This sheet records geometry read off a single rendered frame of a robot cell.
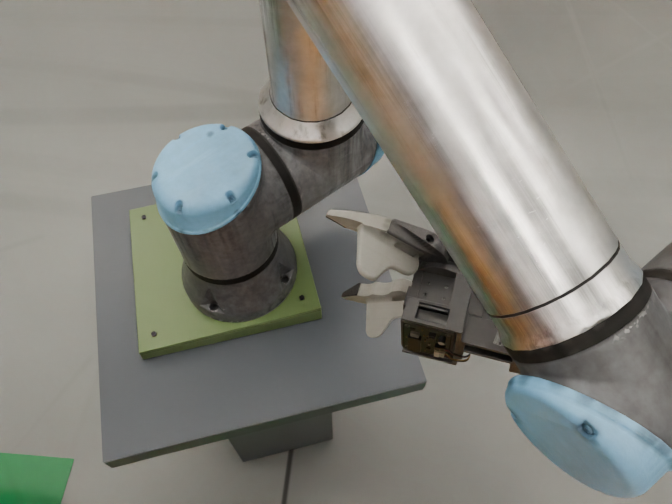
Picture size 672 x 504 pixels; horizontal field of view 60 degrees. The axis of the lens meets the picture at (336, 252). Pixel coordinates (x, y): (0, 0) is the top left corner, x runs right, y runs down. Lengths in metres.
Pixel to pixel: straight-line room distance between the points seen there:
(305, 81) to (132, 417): 0.56
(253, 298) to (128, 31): 2.03
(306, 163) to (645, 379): 0.57
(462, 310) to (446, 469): 1.21
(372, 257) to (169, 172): 0.37
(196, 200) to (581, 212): 0.52
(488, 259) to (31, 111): 2.36
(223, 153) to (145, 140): 1.54
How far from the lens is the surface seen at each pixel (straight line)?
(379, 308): 0.61
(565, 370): 0.35
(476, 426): 1.74
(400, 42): 0.32
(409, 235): 0.51
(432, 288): 0.53
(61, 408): 1.87
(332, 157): 0.81
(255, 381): 0.95
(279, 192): 0.80
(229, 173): 0.76
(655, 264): 0.43
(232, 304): 0.92
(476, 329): 0.52
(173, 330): 0.97
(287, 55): 0.71
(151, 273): 1.04
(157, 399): 0.97
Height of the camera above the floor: 1.64
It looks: 59 degrees down
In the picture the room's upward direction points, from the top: straight up
